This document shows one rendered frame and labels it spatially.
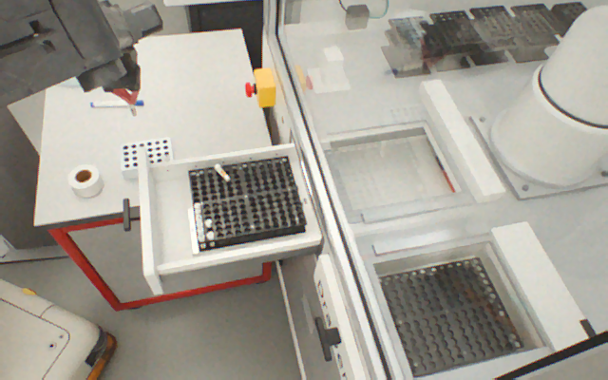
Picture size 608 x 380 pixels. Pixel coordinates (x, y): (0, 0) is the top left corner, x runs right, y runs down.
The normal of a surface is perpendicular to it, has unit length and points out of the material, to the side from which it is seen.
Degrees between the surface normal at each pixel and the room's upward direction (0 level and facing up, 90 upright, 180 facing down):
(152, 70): 0
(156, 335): 1
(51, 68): 51
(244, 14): 90
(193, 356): 0
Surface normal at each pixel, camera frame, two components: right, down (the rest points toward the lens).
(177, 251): 0.07, -0.56
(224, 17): 0.23, 0.81
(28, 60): 0.67, 0.04
